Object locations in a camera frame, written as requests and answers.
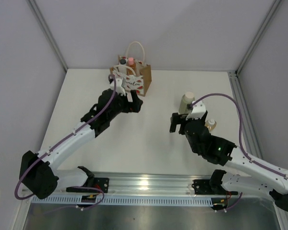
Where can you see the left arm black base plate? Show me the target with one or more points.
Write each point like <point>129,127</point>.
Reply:
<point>101,183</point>

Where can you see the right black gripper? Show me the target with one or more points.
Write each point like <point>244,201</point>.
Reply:
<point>177,119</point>

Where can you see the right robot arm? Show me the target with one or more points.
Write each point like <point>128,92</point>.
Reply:
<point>263,179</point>

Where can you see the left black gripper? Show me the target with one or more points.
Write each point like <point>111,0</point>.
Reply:
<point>134,106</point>

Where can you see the right aluminium frame post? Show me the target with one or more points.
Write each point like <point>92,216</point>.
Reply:
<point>264,25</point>

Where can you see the small jar dark lid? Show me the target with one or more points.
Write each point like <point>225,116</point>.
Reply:
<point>122,66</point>

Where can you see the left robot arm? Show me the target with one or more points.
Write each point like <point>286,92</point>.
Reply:
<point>39,171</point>

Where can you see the watermelon print canvas bag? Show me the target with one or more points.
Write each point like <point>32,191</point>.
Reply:
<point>143,78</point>

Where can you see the green bottle white cap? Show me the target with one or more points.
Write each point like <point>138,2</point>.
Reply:
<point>186,99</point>

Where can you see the aluminium mounting rail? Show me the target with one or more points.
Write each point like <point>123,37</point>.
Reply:
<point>142,184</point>

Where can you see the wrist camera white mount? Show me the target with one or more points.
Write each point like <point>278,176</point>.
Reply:
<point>120,83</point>
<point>196,110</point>

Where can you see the white slotted cable duct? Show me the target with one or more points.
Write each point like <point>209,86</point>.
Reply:
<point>127,200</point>

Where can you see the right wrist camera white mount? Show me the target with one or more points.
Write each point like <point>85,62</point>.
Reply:
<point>196,110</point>

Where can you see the right side aluminium rail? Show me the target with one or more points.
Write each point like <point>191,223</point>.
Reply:
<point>250,139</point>

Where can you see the left aluminium frame post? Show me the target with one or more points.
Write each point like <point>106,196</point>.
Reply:
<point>37,13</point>

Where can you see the aluminium frame post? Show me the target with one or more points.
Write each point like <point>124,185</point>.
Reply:
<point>264,25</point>
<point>37,13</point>

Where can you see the orange bottle pink cap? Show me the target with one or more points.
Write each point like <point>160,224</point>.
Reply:
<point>131,63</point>

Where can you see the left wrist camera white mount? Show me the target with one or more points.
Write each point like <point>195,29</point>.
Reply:
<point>120,83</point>

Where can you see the small amber bottle white cap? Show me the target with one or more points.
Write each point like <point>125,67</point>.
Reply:
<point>210,124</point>

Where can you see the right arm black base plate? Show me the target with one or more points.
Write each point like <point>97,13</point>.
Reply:
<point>207,187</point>

